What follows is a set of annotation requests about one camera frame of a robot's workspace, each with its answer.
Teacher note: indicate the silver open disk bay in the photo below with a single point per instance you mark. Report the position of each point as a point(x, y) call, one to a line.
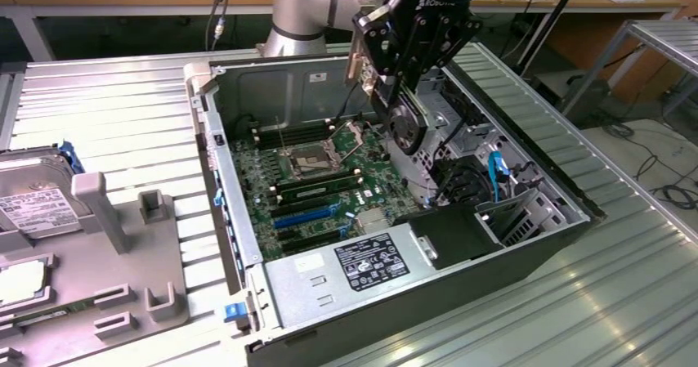
point(536, 216)

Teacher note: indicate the black box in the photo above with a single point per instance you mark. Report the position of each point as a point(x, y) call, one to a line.
point(578, 91)

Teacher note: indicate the black open PC case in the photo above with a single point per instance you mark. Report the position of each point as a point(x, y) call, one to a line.
point(490, 285)

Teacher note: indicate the black RAM slot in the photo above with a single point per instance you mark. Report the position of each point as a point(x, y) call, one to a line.
point(305, 126)
point(281, 198)
point(305, 131)
point(305, 122)
point(316, 176)
point(316, 180)
point(305, 136)

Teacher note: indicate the aluminium frame table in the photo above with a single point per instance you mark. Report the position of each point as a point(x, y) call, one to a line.
point(667, 42)

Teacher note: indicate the black chassis intrusion switch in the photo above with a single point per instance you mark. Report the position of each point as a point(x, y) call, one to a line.
point(219, 140)

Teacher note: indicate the metal socket cover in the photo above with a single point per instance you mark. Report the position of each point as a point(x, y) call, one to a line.
point(353, 126)

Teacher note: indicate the blue expansion slot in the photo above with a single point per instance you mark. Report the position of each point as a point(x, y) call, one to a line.
point(301, 217)

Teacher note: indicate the green Dell motherboard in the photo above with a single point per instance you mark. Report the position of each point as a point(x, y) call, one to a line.
point(381, 175)

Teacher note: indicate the black plastic shroud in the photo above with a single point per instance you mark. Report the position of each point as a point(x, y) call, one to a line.
point(441, 236)

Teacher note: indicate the silver locking lever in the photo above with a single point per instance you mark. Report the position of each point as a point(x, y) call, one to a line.
point(379, 130)
point(281, 136)

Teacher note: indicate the green RAM stick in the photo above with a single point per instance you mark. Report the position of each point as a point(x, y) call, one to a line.
point(49, 314)
point(319, 187)

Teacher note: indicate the silver perforated disk bay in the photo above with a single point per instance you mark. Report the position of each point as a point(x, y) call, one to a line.
point(413, 171)

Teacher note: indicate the silver CPU chip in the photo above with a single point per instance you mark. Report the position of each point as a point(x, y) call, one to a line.
point(18, 281)

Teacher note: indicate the grey parts rack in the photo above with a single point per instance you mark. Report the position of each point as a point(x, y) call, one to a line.
point(76, 273)

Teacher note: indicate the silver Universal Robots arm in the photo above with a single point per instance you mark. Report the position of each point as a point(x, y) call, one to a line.
point(305, 7)

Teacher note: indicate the silver chipset heatsink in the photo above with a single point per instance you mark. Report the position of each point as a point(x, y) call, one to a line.
point(373, 220)

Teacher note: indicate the black stand pole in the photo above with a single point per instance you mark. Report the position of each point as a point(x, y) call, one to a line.
point(550, 23)

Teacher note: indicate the aluminium profile rail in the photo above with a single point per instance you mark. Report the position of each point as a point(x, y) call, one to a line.
point(10, 97)

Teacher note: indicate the blue case latch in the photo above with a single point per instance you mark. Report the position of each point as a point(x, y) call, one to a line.
point(231, 310)

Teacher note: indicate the long black expansion slot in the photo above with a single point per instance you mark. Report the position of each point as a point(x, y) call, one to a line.
point(308, 234)
point(309, 243)
point(299, 207)

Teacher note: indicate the brown wooden cabinet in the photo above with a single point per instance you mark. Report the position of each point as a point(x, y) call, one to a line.
point(591, 36)

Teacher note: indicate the NVIDIA graphics card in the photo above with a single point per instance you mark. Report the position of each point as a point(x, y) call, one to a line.
point(405, 128)

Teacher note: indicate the hard disk with blue caddy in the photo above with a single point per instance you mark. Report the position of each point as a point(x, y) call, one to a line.
point(32, 203)

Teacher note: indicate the silver power supply unit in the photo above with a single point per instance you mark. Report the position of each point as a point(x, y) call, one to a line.
point(305, 285)

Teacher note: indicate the CPU socket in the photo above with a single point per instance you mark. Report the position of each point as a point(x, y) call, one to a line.
point(311, 160)

